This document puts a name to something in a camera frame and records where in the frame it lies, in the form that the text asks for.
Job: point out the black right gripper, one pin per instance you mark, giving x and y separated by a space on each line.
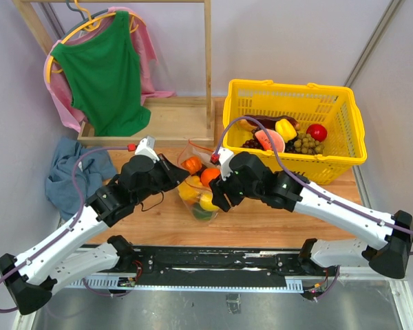
218 196

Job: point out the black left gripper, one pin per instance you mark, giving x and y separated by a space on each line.
174 175

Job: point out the yellow toy lemon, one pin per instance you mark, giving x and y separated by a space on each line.
206 202

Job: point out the clear zip top bag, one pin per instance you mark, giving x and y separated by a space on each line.
204 153

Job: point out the yellow toy bell pepper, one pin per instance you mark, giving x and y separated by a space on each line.
190 189

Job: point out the orange toy pumpkin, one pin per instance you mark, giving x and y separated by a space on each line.
192 164

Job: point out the orange toy tangerine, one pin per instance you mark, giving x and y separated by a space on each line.
209 174

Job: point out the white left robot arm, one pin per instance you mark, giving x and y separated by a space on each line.
33 277

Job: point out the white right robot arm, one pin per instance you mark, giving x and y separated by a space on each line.
381 240

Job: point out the green tank top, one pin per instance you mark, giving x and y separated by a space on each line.
104 77

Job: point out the wooden clothes rack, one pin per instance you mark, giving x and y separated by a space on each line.
174 120

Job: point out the dark purple toy grapes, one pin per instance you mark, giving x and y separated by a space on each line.
255 144

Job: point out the pink toy watermelon slice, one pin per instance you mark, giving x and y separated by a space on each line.
270 139

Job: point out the blue crumpled cloth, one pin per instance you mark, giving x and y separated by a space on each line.
92 171

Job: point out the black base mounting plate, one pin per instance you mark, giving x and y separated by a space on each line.
150 259

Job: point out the dark red toy eggplant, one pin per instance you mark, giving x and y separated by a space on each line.
267 121

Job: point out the yellow toy fruit in basket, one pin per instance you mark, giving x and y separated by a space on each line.
286 130

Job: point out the toy grape bunch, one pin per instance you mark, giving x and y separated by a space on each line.
305 144

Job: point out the red toy apple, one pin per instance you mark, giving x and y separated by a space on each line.
318 132

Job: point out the pink shirt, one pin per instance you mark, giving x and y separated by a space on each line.
60 90

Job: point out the yellow clothes hanger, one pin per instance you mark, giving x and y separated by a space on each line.
90 23

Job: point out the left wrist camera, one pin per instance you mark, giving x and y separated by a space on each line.
146 148

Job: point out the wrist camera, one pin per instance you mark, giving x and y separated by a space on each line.
222 157
146 148

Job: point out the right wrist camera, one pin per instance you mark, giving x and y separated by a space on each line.
222 157

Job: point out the white slotted cable duct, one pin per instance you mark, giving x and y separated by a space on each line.
268 284

